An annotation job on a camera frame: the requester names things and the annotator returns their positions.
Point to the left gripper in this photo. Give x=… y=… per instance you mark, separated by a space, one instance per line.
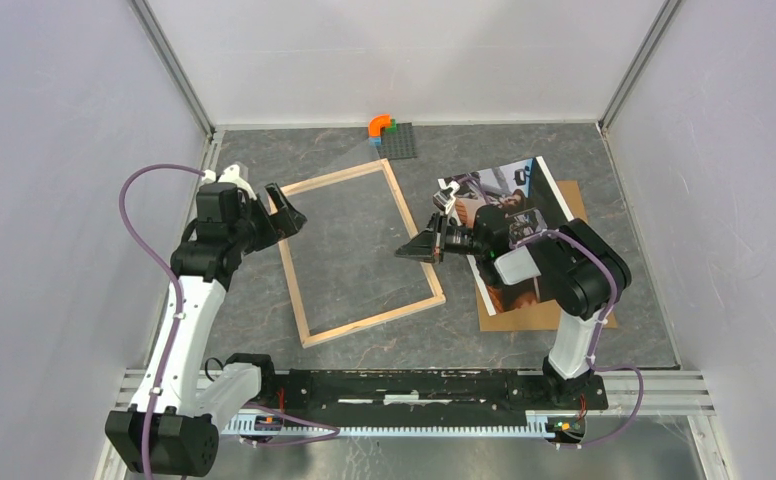
x=287 y=219

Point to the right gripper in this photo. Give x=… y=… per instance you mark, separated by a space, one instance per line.
x=422 y=247

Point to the wooden picture frame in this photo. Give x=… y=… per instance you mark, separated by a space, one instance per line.
x=355 y=258

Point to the printed photo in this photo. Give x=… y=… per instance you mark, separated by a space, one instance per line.
x=531 y=200

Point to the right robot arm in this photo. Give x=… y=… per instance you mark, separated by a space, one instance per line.
x=581 y=272

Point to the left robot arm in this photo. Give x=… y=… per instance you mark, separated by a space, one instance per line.
x=169 y=427

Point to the grey lego baseplate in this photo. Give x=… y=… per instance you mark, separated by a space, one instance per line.
x=398 y=145

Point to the orange curved lego brick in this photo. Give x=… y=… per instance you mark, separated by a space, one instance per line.
x=378 y=124

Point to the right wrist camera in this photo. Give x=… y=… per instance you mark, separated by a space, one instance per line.
x=444 y=198

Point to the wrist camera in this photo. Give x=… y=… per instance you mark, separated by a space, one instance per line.
x=444 y=198
x=236 y=174

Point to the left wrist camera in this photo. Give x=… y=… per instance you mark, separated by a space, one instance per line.
x=236 y=174

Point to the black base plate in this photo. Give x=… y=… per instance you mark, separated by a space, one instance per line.
x=426 y=398

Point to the aluminium rail frame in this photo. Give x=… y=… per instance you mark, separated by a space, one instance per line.
x=628 y=389

